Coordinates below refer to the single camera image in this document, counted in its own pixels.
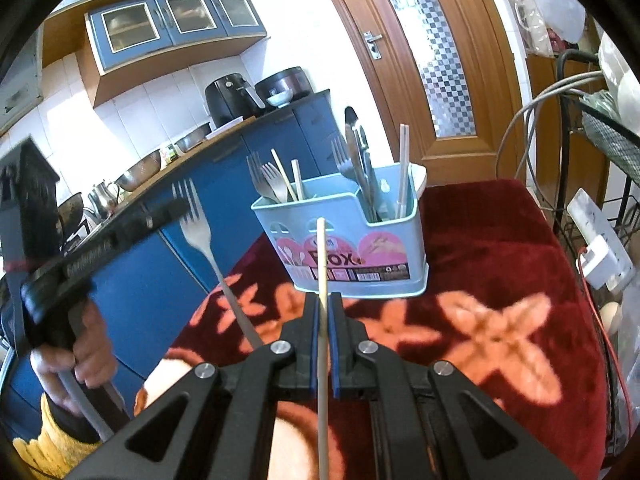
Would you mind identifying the clear plastic bag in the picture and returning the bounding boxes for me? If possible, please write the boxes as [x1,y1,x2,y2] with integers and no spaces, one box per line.
[607,300,640,441]

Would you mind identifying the dark grey fork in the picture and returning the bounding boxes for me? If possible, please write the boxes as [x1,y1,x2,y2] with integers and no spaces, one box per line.
[331,137,363,196]

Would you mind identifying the long silver fork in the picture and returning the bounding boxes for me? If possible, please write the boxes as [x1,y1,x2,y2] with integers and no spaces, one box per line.
[171,177,266,351]

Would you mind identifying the light blue utensil holder box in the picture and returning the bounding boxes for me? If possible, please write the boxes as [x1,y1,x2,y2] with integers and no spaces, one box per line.
[252,162,430,297]

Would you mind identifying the person's left forearm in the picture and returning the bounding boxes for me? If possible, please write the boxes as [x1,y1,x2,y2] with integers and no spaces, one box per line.
[12,395,108,471]

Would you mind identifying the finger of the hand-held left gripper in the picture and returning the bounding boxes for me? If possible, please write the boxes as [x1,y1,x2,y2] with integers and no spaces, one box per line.
[125,195,193,233]

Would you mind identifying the steel mixing bowl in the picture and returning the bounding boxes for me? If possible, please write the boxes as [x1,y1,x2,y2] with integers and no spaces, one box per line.
[174,122,213,153]
[116,149,163,192]

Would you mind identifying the steel kettle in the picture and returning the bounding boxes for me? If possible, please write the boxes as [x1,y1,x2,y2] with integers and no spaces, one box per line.
[87,178,123,221]

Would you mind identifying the black air fryer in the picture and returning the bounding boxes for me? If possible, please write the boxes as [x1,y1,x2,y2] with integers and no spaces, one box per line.
[204,74,266,128]

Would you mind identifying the blue wall cabinet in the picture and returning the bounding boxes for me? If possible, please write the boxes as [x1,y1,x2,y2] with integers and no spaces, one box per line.
[40,0,268,106]

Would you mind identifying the wooden chopstick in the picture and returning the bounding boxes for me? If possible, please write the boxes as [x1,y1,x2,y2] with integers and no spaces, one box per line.
[271,148,297,203]
[316,217,332,480]

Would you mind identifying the wooden door with mosaic glass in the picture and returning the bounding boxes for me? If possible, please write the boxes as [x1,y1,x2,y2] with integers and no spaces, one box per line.
[307,0,533,188]

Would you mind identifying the blue kitchen cabinets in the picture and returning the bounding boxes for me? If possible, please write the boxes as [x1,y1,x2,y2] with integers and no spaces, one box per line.
[0,89,351,436]

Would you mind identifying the red floral blanket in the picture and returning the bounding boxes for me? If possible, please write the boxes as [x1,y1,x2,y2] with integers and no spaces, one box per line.
[132,178,613,480]

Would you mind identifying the grey cables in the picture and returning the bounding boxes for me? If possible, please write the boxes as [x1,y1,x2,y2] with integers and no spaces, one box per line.
[495,72,608,211]

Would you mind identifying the silver door handle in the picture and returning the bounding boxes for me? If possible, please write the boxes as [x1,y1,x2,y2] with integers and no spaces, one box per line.
[362,30,385,61]

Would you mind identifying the white power strip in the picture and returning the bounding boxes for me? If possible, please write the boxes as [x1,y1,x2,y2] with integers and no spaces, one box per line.
[566,187,635,291]

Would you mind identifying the silver table knife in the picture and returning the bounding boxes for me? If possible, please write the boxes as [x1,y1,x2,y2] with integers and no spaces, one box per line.
[344,106,373,221]
[352,125,383,223]

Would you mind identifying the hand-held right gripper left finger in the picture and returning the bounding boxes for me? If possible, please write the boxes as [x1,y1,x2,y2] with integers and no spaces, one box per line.
[62,292,323,480]

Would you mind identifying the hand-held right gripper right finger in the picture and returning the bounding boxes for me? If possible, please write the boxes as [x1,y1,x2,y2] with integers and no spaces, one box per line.
[330,291,576,480]

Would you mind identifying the dark rice cooker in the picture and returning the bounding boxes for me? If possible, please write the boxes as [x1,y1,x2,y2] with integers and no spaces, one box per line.
[255,66,316,106]

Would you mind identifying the black metal rack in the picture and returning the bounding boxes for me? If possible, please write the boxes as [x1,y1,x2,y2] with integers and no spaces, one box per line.
[552,49,640,261]

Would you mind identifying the person's left hand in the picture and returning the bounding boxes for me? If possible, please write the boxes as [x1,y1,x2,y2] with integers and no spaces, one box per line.
[30,302,118,413]

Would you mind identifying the white tray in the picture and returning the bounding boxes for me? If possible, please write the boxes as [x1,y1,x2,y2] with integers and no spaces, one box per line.
[207,117,246,138]

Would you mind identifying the white hanging bags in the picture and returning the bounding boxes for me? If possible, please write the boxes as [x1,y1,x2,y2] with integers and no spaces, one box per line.
[515,0,601,56]

